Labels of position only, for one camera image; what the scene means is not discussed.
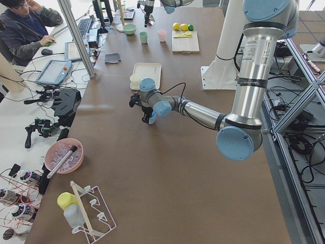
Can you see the green lime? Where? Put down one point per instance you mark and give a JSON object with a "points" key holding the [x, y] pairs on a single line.
{"points": [[190, 27]]}

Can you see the metal muddler in bowl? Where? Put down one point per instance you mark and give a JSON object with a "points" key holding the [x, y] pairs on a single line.
{"points": [[61, 162]]}

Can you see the beige rabbit tray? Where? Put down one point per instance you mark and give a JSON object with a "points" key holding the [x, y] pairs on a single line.
{"points": [[149, 70]]}

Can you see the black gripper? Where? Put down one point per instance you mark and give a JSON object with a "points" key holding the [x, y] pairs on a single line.
{"points": [[146, 111], [147, 10]]}

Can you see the grey folded cloth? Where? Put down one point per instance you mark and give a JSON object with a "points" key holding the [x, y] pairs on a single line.
{"points": [[112, 58]]}

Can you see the seated person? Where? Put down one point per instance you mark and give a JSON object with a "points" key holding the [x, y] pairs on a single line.
{"points": [[25, 29]]}

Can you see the green bowl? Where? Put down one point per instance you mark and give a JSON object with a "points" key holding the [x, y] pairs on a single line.
{"points": [[129, 29]]}

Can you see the yellow cup on rack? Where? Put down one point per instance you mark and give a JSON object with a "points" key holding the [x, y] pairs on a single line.
{"points": [[65, 199]]}

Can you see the wooden cutting board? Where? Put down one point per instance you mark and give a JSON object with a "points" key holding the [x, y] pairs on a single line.
{"points": [[185, 45]]}

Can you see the pink plastic cup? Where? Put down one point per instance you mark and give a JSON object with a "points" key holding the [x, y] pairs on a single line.
{"points": [[162, 35]]}

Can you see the white wire rack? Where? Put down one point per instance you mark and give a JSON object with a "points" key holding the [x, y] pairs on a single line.
{"points": [[99, 221]]}

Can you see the yellow lemon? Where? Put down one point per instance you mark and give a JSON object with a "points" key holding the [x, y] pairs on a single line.
{"points": [[176, 26], [183, 27]]}

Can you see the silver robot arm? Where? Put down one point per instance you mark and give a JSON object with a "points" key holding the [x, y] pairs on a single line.
{"points": [[169, 6], [243, 60]]}

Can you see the green plastic cup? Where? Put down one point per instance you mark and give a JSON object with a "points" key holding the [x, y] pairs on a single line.
{"points": [[143, 37]]}

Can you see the blue plastic cup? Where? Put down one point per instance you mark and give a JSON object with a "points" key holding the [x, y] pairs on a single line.
{"points": [[152, 118]]}

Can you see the yellow lemon outer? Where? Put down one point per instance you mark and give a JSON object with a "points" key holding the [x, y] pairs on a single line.
{"points": [[176, 26]]}

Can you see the blue teach pendant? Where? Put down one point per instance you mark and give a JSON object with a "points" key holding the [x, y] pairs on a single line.
{"points": [[54, 72]]}

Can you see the cream plastic cup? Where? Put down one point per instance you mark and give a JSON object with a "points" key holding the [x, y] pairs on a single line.
{"points": [[135, 81]]}

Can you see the yellow lemon middle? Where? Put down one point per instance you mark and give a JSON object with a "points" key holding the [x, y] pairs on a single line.
{"points": [[183, 27]]}

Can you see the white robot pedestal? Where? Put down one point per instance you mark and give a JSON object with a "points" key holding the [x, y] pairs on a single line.
{"points": [[221, 73]]}

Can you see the aluminium frame post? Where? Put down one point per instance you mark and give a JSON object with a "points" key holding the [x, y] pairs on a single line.
{"points": [[65, 7]]}

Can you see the wooden cup stand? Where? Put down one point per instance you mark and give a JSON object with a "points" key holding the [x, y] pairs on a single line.
{"points": [[120, 27]]}

